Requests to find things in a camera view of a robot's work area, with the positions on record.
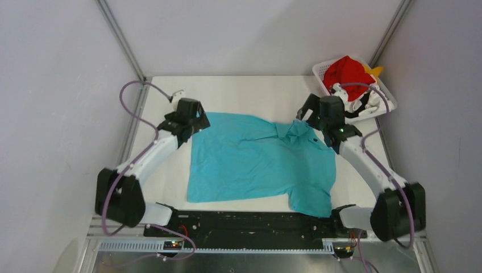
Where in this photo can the teal t shirt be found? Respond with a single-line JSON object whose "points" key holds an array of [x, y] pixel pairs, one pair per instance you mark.
{"points": [[240, 157]]}

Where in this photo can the controller board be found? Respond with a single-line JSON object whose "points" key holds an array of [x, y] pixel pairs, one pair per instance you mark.
{"points": [[171, 245], [343, 252]]}

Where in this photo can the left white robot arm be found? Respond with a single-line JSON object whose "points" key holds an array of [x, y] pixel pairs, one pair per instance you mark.
{"points": [[120, 191]]}

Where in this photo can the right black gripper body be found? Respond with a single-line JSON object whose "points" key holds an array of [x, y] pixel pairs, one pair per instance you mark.
{"points": [[318, 122]]}

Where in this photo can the right controller board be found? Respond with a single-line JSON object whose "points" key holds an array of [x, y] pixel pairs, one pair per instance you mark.
{"points": [[343, 252]]}

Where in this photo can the red t shirt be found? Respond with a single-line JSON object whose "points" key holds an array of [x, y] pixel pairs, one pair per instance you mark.
{"points": [[348, 70]]}

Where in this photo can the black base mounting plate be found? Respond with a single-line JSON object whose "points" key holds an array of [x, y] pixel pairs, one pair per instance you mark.
{"points": [[212, 230]]}

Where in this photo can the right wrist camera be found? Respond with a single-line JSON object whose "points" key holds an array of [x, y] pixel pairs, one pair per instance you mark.
{"points": [[338, 91]]}

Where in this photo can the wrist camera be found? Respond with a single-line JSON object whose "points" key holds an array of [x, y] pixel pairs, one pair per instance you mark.
{"points": [[176, 97], [338, 91]]}

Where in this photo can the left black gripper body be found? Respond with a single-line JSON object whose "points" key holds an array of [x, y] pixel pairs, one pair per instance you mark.
{"points": [[201, 121]]}

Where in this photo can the yellow t shirt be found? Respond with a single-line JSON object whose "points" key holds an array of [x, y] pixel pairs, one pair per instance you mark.
{"points": [[375, 72]]}

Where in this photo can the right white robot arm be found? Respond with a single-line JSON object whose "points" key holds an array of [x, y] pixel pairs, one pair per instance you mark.
{"points": [[400, 207]]}

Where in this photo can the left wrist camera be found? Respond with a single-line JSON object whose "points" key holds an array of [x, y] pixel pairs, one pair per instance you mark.
{"points": [[176, 97]]}

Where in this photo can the left controller board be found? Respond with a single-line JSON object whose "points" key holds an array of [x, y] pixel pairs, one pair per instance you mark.
{"points": [[171, 245]]}

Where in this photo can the white plastic laundry basket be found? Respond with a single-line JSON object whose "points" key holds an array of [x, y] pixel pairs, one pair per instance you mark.
{"points": [[320, 69]]}

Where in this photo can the white and black t shirt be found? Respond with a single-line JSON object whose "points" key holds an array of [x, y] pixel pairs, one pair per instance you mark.
{"points": [[374, 102]]}

